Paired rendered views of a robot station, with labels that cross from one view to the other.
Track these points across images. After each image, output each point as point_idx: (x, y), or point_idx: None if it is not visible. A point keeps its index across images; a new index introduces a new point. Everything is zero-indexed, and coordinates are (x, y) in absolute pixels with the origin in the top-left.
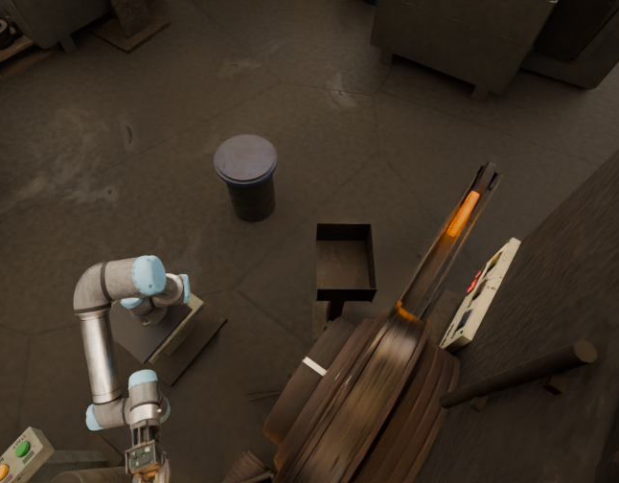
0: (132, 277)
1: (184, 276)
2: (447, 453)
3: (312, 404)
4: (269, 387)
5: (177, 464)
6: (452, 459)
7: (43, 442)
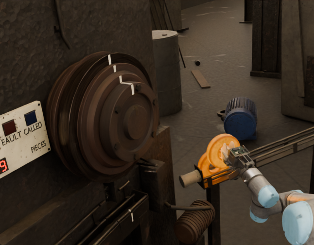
0: (303, 201)
1: None
2: (77, 36)
3: (128, 72)
4: None
5: None
6: (77, 27)
7: None
